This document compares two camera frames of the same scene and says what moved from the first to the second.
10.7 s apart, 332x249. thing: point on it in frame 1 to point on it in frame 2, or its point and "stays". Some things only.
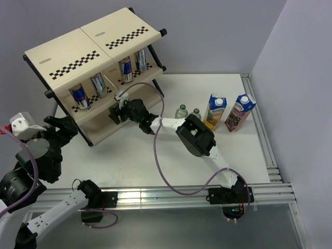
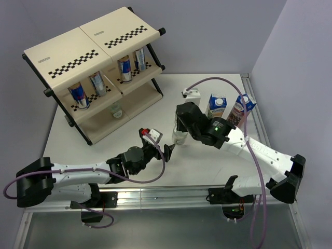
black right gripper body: [124, 112] to [181, 127]
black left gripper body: [57, 139] to [149, 152]
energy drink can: [127, 73] stays
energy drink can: [141, 60] stays
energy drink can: [80, 96] stays
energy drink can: [99, 85] stays
